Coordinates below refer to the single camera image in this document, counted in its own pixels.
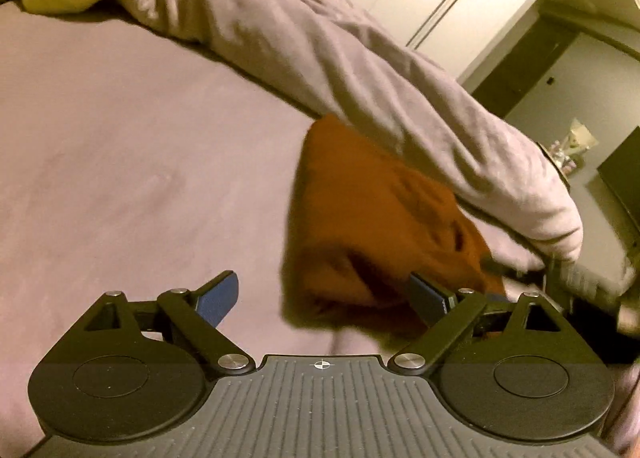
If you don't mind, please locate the rust brown knit garment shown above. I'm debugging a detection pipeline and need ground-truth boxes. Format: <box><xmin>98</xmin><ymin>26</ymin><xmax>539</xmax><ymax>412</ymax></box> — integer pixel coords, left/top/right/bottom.
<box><xmin>282</xmin><ymin>115</ymin><xmax>506</xmax><ymax>337</ymax></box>

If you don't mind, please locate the lilac bed sheet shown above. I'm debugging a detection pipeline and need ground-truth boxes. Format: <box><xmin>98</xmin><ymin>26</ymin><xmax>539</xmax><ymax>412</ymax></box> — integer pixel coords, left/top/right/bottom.
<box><xmin>0</xmin><ymin>0</ymin><xmax>640</xmax><ymax>458</ymax></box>

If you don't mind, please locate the gold side table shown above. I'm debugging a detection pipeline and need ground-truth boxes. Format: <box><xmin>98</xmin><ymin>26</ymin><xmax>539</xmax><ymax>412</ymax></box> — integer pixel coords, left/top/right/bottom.
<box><xmin>536</xmin><ymin>142</ymin><xmax>570</xmax><ymax>192</ymax></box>

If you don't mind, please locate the wrapped flower bouquet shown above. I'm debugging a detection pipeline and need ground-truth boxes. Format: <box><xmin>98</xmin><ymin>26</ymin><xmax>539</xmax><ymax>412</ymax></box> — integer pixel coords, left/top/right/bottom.
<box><xmin>549</xmin><ymin>118</ymin><xmax>599</xmax><ymax>175</ymax></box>

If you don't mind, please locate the black television screen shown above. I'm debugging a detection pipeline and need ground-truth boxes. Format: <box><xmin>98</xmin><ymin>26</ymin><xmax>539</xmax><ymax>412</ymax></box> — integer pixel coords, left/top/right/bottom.
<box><xmin>598</xmin><ymin>127</ymin><xmax>640</xmax><ymax>230</ymax></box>

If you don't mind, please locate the dark wooden door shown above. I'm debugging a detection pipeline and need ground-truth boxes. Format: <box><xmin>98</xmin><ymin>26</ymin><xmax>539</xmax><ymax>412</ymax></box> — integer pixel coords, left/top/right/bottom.
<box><xmin>472</xmin><ymin>18</ymin><xmax>578</xmax><ymax>118</ymax></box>

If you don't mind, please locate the lilac fleece blanket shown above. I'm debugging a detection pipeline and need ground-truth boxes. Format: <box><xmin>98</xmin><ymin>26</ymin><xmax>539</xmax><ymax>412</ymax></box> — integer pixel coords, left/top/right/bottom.
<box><xmin>117</xmin><ymin>0</ymin><xmax>584</xmax><ymax>261</ymax></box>

